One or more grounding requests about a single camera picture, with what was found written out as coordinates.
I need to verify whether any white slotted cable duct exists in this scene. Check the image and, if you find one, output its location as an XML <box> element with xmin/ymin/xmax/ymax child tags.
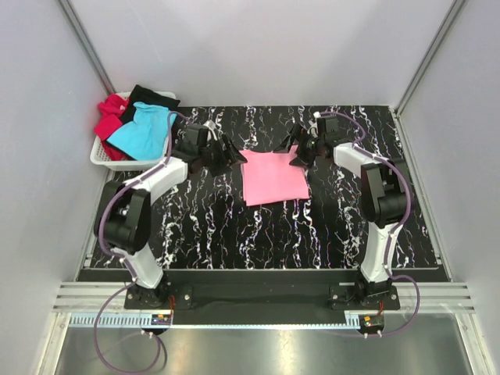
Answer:
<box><xmin>69</xmin><ymin>312</ymin><xmax>169</xmax><ymax>329</ymax></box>

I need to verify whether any aluminium frame rail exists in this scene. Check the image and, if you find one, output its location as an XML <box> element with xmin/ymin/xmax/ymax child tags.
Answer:
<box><xmin>54</xmin><ymin>282</ymin><xmax>475</xmax><ymax>314</ymax></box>

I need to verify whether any red t shirt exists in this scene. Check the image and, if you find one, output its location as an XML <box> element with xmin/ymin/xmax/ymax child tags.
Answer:
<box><xmin>94</xmin><ymin>94</ymin><xmax>128</xmax><ymax>161</ymax></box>

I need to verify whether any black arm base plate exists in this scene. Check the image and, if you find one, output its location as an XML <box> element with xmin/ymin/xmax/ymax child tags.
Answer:
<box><xmin>124</xmin><ymin>270</ymin><xmax>400</xmax><ymax>326</ymax></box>

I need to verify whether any pink t shirt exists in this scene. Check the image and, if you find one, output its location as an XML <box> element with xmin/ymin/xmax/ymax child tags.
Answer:
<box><xmin>241</xmin><ymin>145</ymin><xmax>309</xmax><ymax>206</ymax></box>

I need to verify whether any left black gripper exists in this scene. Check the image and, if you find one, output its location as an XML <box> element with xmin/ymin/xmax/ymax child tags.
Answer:
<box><xmin>198</xmin><ymin>134</ymin><xmax>247</xmax><ymax>178</ymax></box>

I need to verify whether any white plastic basket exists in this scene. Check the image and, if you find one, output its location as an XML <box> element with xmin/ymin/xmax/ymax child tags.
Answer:
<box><xmin>90</xmin><ymin>91</ymin><xmax>177</xmax><ymax>170</ymax></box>

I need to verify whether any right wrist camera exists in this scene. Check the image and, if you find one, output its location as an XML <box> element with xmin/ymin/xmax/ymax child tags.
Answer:
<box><xmin>309</xmin><ymin>111</ymin><xmax>321</xmax><ymax>131</ymax></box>

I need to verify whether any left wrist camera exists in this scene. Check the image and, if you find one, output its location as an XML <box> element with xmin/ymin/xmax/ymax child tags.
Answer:
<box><xmin>203</xmin><ymin>120</ymin><xmax>218</xmax><ymax>141</ymax></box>

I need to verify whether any control board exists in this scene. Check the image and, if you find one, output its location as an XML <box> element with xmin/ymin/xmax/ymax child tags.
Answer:
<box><xmin>361</xmin><ymin>314</ymin><xmax>384</xmax><ymax>327</ymax></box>
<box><xmin>151</xmin><ymin>313</ymin><xmax>172</xmax><ymax>326</ymax></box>

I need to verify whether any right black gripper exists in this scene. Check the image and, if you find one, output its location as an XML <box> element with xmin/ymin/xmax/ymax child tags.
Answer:
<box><xmin>273</xmin><ymin>124</ymin><xmax>324</xmax><ymax>170</ymax></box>

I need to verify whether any left control board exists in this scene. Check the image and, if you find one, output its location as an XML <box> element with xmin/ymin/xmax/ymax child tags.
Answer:
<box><xmin>151</xmin><ymin>313</ymin><xmax>172</xmax><ymax>326</ymax></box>

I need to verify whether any right control board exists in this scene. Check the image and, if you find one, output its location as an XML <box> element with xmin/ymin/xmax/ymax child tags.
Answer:
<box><xmin>361</xmin><ymin>314</ymin><xmax>384</xmax><ymax>327</ymax></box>

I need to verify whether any black t shirt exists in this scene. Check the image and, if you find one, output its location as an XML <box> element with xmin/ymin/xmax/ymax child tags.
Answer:
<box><xmin>120</xmin><ymin>84</ymin><xmax>180</xmax><ymax>124</ymax></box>

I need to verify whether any cyan t shirt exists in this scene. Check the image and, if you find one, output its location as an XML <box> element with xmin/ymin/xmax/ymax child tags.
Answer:
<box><xmin>106</xmin><ymin>102</ymin><xmax>171</xmax><ymax>161</ymax></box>

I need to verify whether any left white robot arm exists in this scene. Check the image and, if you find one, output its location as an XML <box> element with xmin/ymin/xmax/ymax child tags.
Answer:
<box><xmin>94</xmin><ymin>122</ymin><xmax>247</xmax><ymax>309</ymax></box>

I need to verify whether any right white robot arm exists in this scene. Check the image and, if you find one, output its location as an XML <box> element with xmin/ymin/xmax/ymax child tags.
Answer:
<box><xmin>273</xmin><ymin>111</ymin><xmax>413</xmax><ymax>310</ymax></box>

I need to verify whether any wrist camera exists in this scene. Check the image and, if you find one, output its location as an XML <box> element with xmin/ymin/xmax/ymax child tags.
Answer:
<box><xmin>309</xmin><ymin>111</ymin><xmax>321</xmax><ymax>131</ymax></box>
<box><xmin>203</xmin><ymin>120</ymin><xmax>218</xmax><ymax>141</ymax></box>

